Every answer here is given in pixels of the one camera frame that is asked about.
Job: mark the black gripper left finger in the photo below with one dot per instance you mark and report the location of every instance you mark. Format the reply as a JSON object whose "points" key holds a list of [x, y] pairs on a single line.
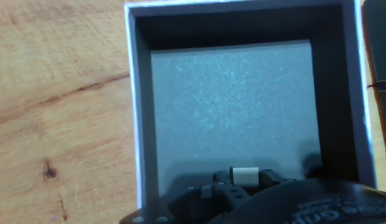
{"points": [[224, 189]]}

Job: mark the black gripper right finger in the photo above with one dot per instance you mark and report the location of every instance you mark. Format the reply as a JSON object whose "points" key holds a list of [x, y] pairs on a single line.
{"points": [[269, 179]]}

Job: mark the small wooden cube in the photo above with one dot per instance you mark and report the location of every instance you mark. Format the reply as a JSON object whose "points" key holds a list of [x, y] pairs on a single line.
{"points": [[244, 176]]}

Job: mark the white open box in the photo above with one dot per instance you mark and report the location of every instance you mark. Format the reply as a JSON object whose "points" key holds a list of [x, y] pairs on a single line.
{"points": [[230, 102]]}

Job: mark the dark blue open box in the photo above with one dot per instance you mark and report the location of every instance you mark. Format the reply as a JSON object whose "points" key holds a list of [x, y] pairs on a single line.
{"points": [[381, 62]]}

